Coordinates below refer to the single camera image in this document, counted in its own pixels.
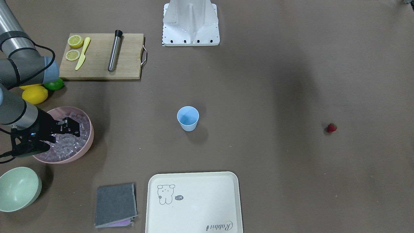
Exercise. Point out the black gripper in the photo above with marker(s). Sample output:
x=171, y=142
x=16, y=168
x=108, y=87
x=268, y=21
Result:
x=46, y=124

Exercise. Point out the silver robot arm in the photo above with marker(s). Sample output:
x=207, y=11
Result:
x=22, y=66

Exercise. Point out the clear ice cubes pile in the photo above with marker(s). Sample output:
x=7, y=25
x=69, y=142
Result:
x=71, y=142

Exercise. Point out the light blue cup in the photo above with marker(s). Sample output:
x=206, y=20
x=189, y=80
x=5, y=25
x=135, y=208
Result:
x=188, y=117

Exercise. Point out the pink bowl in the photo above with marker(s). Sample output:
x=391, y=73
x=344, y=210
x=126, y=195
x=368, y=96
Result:
x=69, y=139

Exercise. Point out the green lime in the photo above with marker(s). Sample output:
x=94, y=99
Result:
x=54, y=85

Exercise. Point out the whole lemon near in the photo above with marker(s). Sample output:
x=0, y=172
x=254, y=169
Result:
x=35, y=95

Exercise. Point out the whole lemon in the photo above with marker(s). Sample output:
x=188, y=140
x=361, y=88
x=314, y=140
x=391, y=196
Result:
x=35, y=95
x=29, y=86

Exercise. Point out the whole lemon far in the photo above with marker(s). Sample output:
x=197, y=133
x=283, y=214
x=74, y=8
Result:
x=29, y=86

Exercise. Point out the yellow plastic knife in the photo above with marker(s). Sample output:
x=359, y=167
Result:
x=82, y=57

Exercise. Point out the lemon half lower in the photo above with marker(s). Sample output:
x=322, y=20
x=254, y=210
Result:
x=72, y=55

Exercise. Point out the lemon half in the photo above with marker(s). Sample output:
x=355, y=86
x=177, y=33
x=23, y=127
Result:
x=72, y=55
x=75, y=41

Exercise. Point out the mint green bowl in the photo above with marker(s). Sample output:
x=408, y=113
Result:
x=19, y=188

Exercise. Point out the wooden cutting board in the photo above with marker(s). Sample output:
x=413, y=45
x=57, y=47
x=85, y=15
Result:
x=129, y=65

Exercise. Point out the lemon half upper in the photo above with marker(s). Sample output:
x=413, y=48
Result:
x=75, y=41

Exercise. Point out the steel muddler black tip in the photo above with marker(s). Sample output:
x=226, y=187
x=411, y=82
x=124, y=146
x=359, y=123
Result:
x=113, y=61

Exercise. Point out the grey folded cloth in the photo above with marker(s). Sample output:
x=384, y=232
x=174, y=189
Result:
x=115, y=205

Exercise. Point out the cream serving tray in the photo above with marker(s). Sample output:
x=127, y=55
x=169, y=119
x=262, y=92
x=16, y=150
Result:
x=196, y=202

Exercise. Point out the red strawberry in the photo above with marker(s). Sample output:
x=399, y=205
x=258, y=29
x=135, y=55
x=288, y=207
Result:
x=331, y=128

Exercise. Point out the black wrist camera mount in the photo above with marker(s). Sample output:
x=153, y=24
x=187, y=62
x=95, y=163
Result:
x=28, y=142

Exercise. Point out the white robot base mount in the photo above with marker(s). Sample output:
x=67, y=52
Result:
x=190, y=23

